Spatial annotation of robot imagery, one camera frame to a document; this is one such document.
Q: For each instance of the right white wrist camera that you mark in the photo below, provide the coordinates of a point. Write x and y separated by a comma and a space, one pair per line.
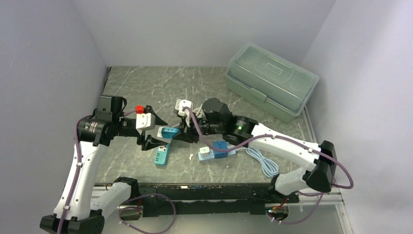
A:
184, 109

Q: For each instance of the small white charger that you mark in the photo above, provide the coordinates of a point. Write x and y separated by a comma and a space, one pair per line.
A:
204, 151

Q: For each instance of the light blue power strip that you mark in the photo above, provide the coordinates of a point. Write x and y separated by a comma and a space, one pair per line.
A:
269, 167

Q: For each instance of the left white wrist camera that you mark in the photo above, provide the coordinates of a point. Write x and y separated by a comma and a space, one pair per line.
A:
145, 119

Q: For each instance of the white cube socket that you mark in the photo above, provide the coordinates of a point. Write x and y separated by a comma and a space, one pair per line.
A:
160, 132

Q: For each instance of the blue cube adapter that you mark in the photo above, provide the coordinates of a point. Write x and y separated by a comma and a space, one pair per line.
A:
220, 149

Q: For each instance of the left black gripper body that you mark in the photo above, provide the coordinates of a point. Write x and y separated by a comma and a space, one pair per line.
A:
124, 128

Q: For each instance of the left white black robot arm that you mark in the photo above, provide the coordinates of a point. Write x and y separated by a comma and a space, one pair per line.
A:
77, 212

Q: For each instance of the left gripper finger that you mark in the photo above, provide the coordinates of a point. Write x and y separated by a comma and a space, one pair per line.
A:
148, 142
158, 121

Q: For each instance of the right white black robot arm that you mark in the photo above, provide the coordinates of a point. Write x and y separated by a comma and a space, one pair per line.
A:
317, 162

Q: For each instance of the teal power strip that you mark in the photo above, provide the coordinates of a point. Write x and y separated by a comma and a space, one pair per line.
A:
162, 152

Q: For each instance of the black base frame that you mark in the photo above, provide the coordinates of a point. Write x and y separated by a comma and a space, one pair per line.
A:
204, 198

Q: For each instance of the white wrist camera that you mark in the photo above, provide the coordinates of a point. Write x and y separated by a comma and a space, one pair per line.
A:
145, 119
184, 109

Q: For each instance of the green plastic toolbox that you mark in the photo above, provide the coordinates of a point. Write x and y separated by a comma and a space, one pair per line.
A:
270, 82

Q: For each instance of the white blue charger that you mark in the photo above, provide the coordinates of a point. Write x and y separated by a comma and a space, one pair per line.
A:
169, 133

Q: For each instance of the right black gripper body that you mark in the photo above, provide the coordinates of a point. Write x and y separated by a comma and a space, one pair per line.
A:
206, 128

